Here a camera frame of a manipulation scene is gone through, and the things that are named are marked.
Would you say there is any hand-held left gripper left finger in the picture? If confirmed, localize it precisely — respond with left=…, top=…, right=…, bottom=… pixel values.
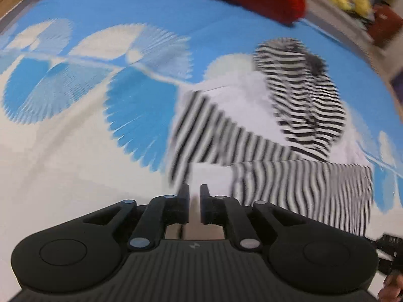
left=82, top=183, right=190, bottom=252

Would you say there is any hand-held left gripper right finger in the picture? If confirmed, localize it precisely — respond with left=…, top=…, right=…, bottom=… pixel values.
left=200, top=184, right=304, bottom=252

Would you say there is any black white striped shirt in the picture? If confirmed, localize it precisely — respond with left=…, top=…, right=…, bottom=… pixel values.
left=168, top=38, right=376, bottom=237

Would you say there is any person's right hand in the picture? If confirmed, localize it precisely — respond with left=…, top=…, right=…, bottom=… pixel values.
left=377, top=274, right=403, bottom=302

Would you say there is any blue white printed blanket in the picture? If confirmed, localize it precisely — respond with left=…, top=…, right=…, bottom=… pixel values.
left=0, top=0, right=403, bottom=302

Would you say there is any brown bag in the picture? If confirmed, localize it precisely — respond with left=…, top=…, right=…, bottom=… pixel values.
left=367, top=5, right=403, bottom=50

